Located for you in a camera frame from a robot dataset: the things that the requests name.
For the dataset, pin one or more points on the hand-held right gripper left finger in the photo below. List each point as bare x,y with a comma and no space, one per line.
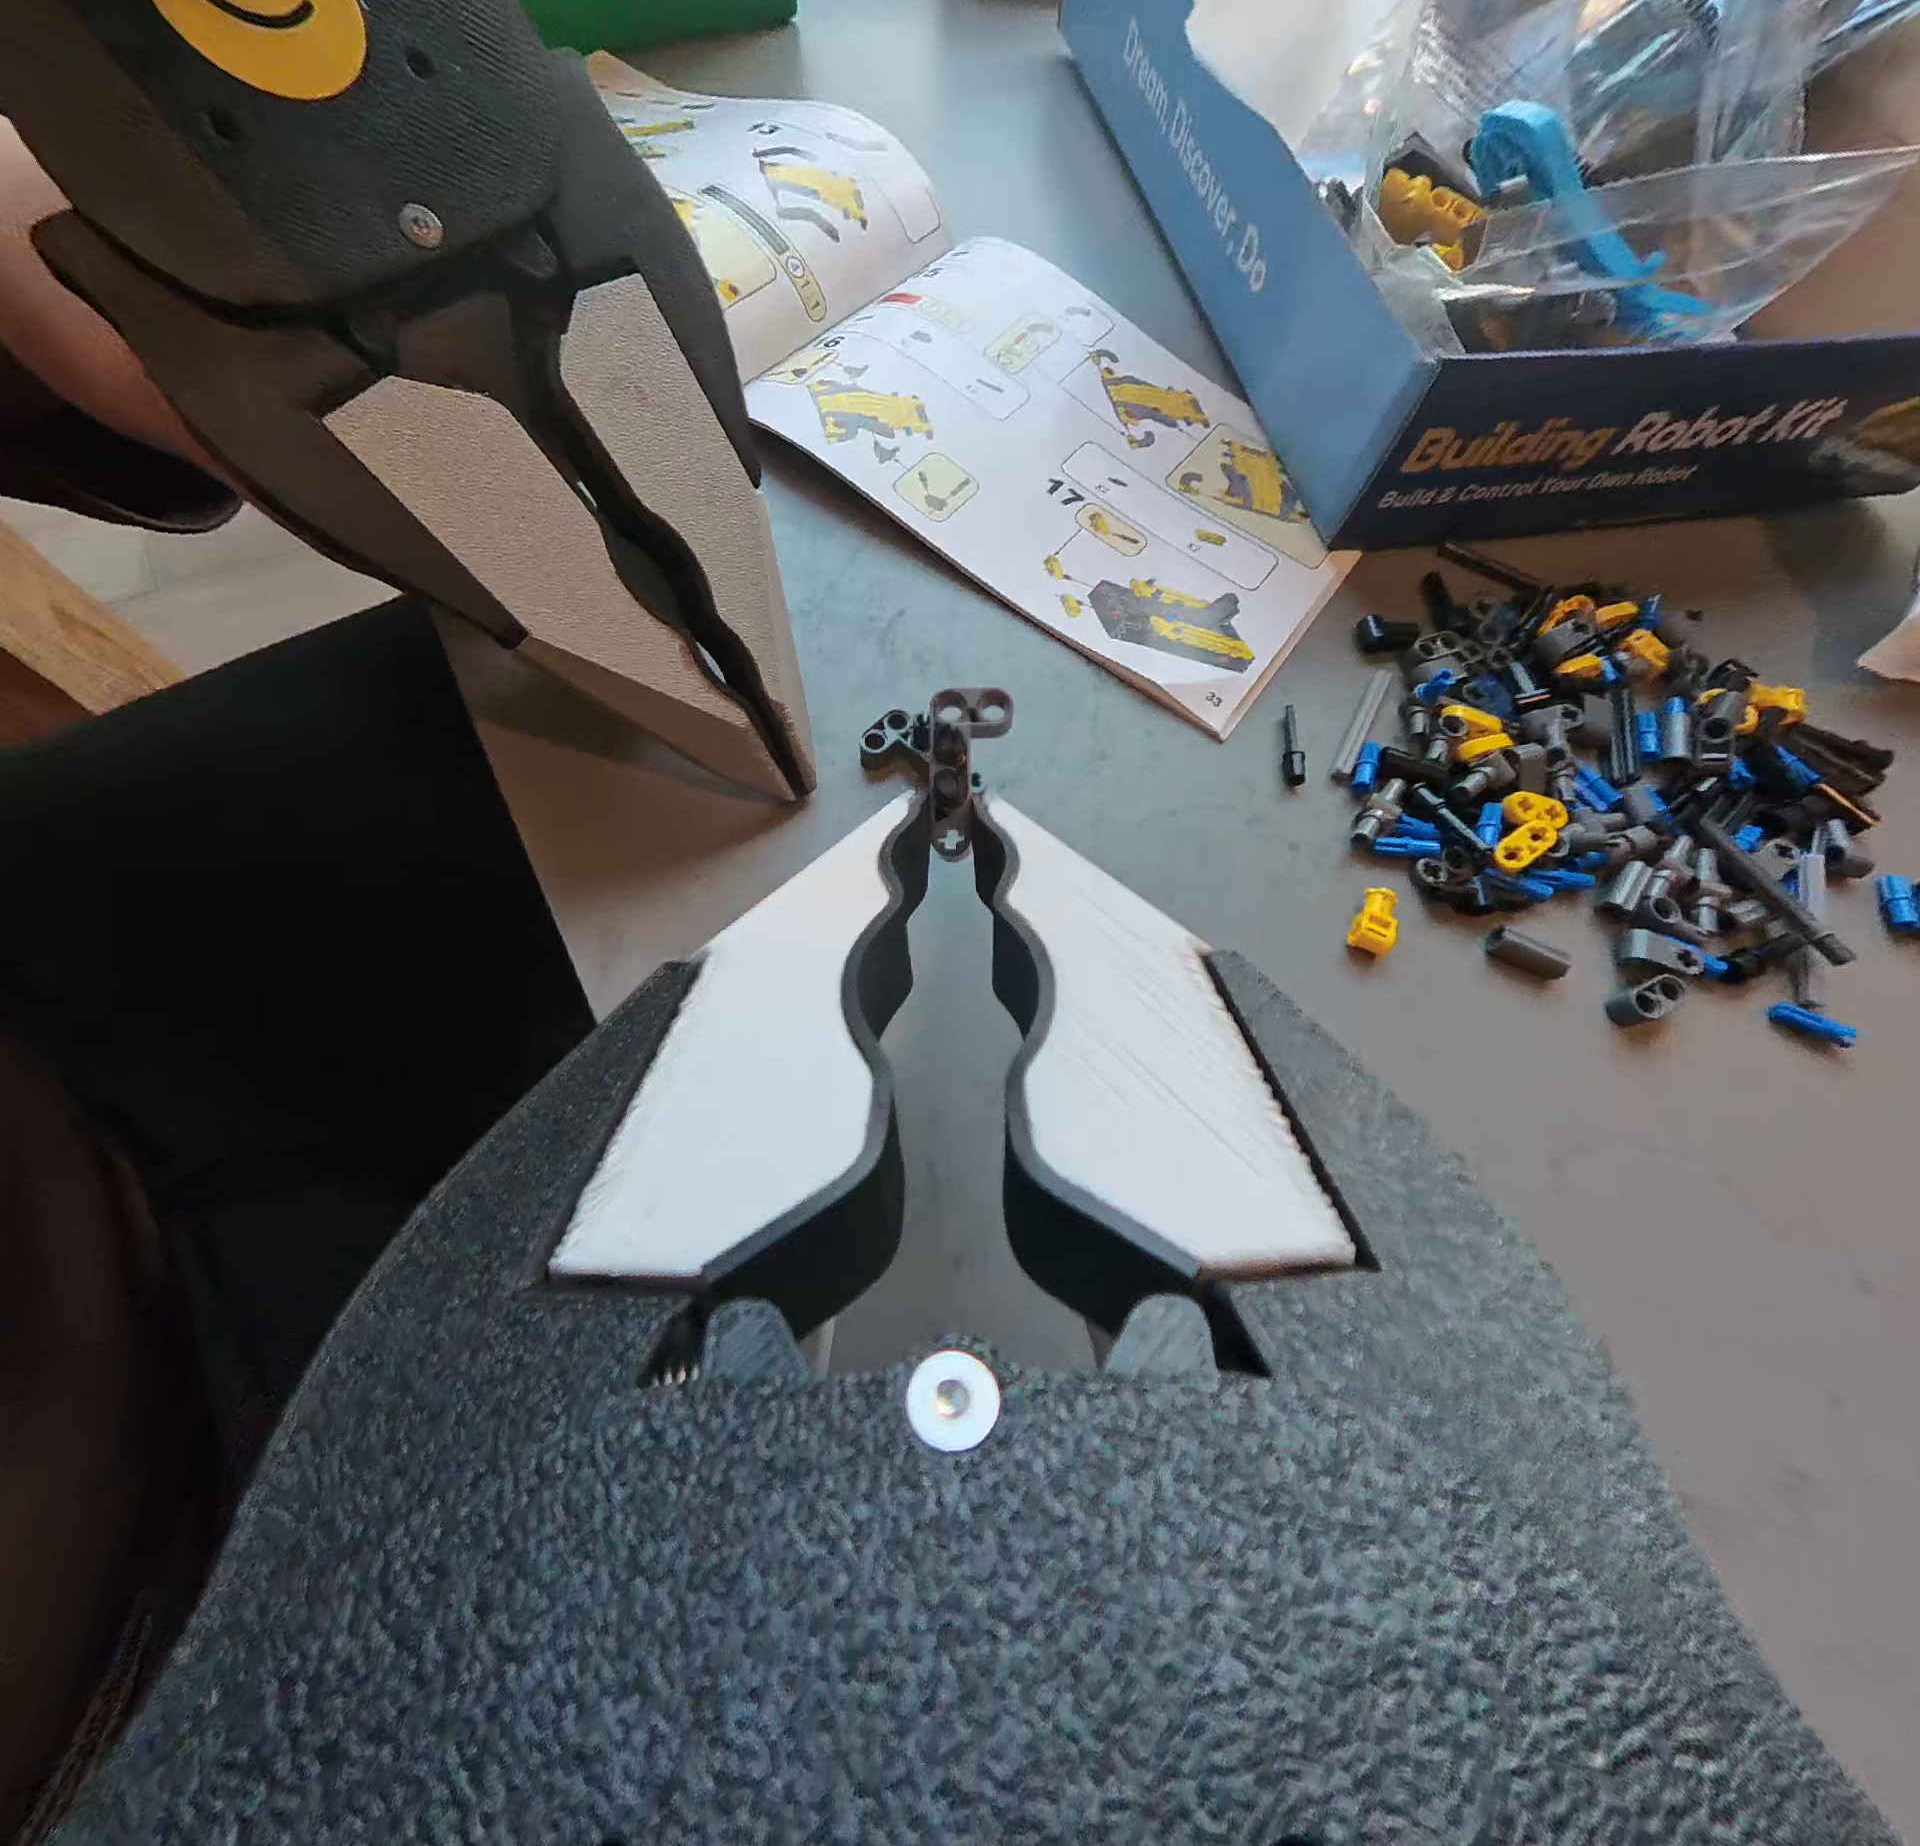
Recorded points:
750,1111

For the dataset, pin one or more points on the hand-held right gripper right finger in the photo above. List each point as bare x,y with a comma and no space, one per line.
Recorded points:
1170,1111

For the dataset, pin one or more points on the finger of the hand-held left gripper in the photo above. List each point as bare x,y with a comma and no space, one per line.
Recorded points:
480,511
673,421

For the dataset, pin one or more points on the light grey angled beam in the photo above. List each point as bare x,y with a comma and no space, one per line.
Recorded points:
954,791

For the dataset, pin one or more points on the grey desk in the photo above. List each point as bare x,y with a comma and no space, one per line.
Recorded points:
1576,1201

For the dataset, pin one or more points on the yellow connector piece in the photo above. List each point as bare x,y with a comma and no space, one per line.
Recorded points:
1373,921

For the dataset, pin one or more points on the building instruction booklet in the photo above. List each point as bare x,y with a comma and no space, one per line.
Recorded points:
1050,466

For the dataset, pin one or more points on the black pin piece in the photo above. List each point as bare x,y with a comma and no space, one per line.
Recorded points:
1294,744

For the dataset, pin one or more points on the person's black trousers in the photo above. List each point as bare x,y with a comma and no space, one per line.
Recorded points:
301,903

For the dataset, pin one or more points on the light grey ribbed axle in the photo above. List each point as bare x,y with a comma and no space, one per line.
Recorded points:
1361,725

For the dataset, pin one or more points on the pile of mixed building pieces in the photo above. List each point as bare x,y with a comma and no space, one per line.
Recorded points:
1619,795

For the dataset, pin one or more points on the blue kit box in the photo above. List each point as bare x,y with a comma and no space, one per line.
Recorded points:
1350,375

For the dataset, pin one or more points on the person's brown sweater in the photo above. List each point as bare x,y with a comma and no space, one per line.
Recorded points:
75,1278

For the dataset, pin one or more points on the white paper sheet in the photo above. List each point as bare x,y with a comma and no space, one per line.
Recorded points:
1276,45

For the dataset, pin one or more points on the blue curved plastic part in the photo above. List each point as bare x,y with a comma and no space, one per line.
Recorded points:
1558,211

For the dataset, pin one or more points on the clear bag of kit parts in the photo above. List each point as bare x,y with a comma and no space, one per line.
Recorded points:
1651,45

